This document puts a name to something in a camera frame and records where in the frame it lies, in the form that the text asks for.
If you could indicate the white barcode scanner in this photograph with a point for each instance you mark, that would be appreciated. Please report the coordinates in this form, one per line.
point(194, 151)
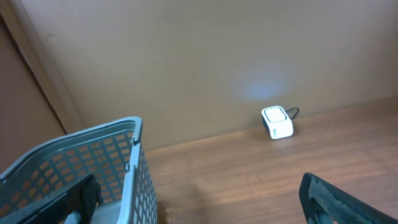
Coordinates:
point(277, 122)

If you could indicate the grey plastic mesh basket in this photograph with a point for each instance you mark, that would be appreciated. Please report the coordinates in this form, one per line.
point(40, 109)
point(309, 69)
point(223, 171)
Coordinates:
point(112, 152)

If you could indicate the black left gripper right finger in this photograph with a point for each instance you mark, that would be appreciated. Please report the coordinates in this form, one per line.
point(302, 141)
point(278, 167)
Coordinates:
point(324, 203)

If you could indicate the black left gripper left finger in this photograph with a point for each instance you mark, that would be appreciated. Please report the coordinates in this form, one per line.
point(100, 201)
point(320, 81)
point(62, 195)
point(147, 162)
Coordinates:
point(74, 203)

